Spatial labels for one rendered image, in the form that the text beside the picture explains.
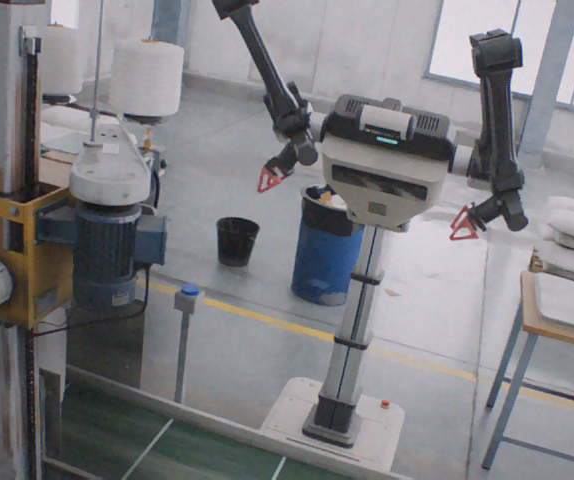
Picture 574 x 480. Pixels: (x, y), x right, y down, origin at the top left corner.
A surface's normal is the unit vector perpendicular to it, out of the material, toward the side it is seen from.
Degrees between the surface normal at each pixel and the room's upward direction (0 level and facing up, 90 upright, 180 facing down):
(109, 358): 90
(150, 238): 90
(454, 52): 90
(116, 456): 0
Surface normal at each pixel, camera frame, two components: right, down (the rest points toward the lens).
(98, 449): 0.15, -0.92
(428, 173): -0.07, -0.49
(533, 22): -0.30, 0.32
